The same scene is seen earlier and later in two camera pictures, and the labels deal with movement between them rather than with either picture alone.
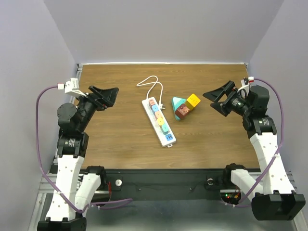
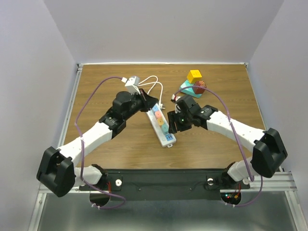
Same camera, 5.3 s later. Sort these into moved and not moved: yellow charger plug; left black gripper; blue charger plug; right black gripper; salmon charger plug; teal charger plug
Moved: left black gripper; right black gripper
Not moved: salmon charger plug; teal charger plug; yellow charger plug; blue charger plug
